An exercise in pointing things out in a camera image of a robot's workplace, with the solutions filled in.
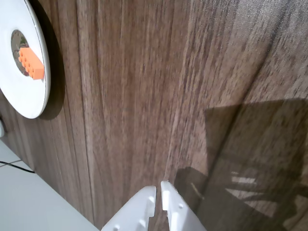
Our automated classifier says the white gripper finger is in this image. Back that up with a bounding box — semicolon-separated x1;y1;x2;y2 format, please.
101;184;157;231
160;180;208;231

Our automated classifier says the orange lego block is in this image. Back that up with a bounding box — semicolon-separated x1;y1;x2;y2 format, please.
17;47;45;80

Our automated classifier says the white round plate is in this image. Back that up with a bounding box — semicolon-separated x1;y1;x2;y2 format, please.
0;0;51;120

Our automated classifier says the thin black cable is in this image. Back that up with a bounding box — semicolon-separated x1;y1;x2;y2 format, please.
0;160;36;174

